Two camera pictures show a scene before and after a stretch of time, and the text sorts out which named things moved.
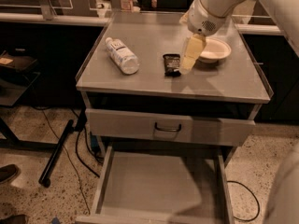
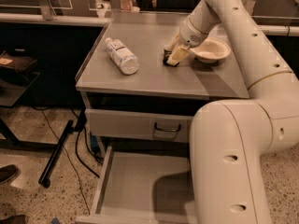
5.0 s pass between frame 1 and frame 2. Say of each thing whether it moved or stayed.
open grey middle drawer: stayed
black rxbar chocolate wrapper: moved
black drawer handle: stayed
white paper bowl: stayed
